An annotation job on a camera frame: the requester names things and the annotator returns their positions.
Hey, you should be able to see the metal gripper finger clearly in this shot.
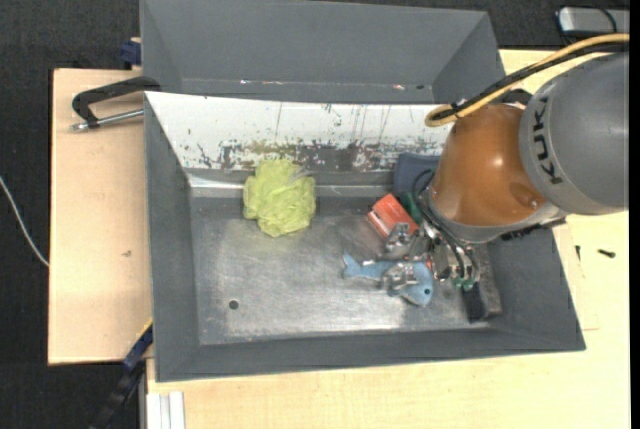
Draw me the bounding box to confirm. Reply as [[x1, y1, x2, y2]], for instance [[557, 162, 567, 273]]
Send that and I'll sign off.
[[383, 222, 419, 261], [381, 262, 419, 297]]

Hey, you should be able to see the orange-red box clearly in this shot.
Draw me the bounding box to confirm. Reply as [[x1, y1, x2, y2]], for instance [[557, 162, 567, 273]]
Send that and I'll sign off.
[[367, 193, 421, 239]]

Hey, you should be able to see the blue toy whale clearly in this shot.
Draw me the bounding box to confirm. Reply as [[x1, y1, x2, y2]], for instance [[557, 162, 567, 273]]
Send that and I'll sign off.
[[341, 252, 435, 309]]

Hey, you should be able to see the dark green flat block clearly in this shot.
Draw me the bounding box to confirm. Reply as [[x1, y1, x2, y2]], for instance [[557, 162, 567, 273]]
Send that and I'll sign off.
[[398, 190, 424, 224]]

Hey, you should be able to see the dark blue cloth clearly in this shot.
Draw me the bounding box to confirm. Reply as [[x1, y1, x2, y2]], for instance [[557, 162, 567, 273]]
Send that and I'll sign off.
[[392, 152, 442, 198]]

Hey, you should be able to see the grey metal bin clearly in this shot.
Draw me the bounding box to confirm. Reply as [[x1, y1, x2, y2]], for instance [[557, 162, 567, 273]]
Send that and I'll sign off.
[[138, 0, 587, 383]]

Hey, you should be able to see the yellow-green mesh sponge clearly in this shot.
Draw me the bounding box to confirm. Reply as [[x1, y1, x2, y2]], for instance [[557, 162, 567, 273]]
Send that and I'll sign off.
[[242, 158, 318, 239]]

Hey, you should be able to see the pale wood board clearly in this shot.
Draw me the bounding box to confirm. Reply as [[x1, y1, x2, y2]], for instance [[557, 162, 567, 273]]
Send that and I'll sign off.
[[47, 67, 154, 366]]

